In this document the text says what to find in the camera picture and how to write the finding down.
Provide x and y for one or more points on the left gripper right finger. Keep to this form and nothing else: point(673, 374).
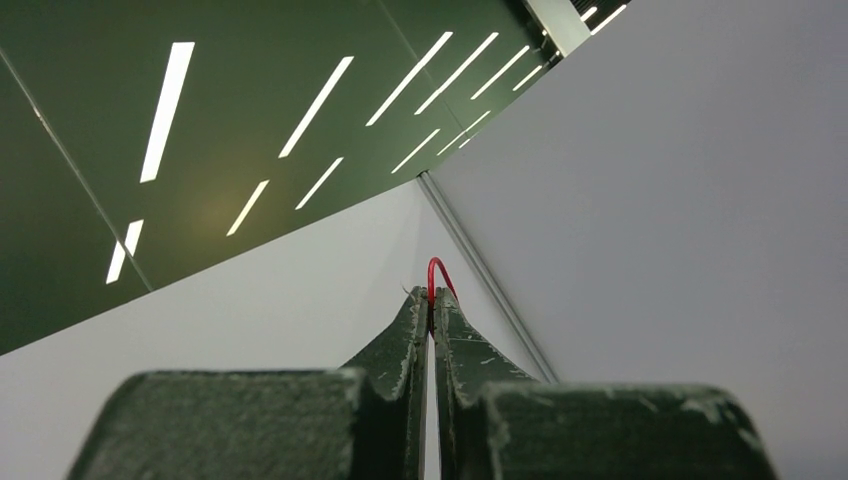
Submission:
point(498, 422)

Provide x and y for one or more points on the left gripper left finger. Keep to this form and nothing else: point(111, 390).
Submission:
point(362, 420)

